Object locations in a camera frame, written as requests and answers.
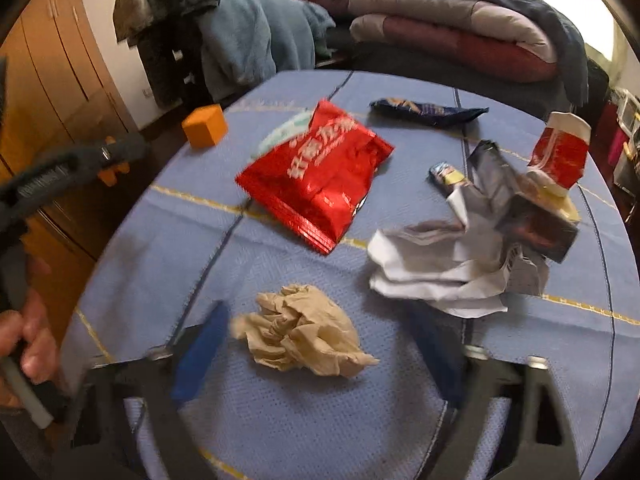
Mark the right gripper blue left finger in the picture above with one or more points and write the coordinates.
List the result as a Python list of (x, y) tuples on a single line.
[(194, 352)]

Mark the crumpled white paper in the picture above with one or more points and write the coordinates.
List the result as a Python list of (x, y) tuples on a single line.
[(461, 268)]

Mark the blue checked tablecloth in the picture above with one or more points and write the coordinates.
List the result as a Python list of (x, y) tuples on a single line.
[(192, 239)]

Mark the orange cube block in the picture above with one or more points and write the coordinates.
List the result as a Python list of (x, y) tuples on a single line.
[(205, 127)]

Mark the person's left hand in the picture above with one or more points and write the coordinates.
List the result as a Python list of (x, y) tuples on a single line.
[(30, 326)]

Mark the dark blue snack wrapper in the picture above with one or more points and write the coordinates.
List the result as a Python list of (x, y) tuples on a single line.
[(428, 114)]

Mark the small blue yellow wrapper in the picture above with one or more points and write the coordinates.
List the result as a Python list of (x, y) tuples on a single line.
[(446, 178)]

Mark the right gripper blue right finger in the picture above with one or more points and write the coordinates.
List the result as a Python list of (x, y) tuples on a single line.
[(441, 351)]

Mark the dark blue duvet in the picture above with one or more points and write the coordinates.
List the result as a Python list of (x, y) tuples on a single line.
[(568, 42)]

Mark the crumpled beige tissue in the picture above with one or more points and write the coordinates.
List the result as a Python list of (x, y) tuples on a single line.
[(301, 327)]

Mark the red white paper carton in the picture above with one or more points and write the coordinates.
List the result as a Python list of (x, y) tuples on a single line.
[(558, 159)]

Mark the light blue fleece blanket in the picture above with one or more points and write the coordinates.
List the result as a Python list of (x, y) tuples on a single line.
[(246, 42)]

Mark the red snack bag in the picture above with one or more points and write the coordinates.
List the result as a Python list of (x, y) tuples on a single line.
[(315, 182)]

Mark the folded pink red quilt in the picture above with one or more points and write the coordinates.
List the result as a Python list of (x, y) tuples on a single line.
[(490, 39)]

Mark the green white tissue pack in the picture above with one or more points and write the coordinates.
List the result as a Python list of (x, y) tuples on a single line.
[(293, 127)]

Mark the wooden wardrobe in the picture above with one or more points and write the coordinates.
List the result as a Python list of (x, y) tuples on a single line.
[(60, 93)]

